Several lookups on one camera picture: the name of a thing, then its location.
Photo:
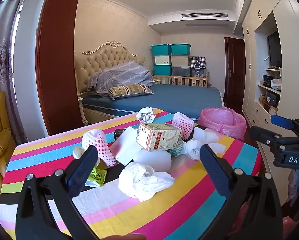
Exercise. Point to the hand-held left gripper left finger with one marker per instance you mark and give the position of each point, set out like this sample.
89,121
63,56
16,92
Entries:
83,167

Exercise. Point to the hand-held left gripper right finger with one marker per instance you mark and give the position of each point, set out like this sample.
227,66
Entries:
214,170

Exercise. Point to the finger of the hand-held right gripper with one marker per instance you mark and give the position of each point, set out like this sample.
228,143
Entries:
282,121
264,135

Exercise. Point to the pale wrapper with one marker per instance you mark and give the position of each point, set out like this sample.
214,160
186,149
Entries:
78,152

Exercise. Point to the green snack wrapper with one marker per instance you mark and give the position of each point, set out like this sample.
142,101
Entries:
98,176

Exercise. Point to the white tissue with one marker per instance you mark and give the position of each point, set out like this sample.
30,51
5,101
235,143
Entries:
194,150
144,182

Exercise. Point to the pink foam net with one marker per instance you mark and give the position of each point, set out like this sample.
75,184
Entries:
97,142
183,125

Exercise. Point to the green zigzag cloth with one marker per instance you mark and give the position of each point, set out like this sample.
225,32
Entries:
178,150

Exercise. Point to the white paper box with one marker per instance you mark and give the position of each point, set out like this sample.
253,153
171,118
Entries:
124,147

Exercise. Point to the waste bin with pink bag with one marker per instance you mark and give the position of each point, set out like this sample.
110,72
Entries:
219,122

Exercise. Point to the small black box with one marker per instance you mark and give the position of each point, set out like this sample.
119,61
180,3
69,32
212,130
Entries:
119,133

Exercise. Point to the white foam sheet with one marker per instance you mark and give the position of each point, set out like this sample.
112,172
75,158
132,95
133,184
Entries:
154,160

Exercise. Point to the white tissue front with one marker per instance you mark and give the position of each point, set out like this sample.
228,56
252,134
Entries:
144,182

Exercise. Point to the yellow cardboard medicine box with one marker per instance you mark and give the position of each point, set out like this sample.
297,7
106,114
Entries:
159,137

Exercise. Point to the white paper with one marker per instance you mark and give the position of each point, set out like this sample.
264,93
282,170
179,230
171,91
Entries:
145,115

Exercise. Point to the person's left hand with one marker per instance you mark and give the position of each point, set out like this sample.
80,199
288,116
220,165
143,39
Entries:
127,237

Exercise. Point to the brown cardboard box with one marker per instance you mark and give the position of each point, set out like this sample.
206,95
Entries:
273,110
262,99

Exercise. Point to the black safe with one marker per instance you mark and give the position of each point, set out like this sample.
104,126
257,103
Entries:
273,100

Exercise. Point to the white printer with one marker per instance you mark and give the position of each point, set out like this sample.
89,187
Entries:
276,83

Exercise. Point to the black electronic device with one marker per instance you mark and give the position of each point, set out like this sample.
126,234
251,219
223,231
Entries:
267,79

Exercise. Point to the striped colourful tablecloth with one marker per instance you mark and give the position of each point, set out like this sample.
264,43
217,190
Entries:
184,205

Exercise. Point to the dark wooden door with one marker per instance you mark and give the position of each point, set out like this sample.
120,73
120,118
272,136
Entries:
233,72

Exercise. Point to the black television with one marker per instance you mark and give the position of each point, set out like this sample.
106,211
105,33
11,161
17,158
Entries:
274,50

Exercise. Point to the blue mattress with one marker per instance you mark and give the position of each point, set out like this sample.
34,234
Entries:
179,97

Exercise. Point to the striped pillow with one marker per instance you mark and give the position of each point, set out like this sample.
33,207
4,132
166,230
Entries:
130,91

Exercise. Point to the dark clear bag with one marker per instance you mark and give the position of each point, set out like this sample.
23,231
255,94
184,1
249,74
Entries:
198,73

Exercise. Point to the white built-in wardrobe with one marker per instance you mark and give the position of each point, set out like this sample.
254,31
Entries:
292,30

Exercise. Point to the checkered bag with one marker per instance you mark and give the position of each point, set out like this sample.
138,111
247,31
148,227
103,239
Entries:
198,62

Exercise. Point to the blue-grey folded duvet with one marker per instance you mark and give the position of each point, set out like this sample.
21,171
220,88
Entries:
124,75

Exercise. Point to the clear grey storage box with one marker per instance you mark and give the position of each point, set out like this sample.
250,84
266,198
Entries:
181,71

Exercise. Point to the taupe storage box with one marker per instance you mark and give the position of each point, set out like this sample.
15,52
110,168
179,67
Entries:
180,60

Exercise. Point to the teal storage box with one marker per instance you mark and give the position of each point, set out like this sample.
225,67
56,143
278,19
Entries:
161,50
162,70
180,49

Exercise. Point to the blue bed with headboard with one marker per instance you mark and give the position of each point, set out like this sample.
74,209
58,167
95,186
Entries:
107,55

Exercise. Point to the beige storage box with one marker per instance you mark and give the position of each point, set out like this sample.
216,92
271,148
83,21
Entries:
162,60

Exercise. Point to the ceiling air vent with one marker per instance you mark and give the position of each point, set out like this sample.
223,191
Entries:
204,15

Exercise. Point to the lace curtain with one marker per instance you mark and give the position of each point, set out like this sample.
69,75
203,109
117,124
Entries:
2,55

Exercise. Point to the wooden crib rail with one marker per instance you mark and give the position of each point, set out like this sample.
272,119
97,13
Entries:
184,80

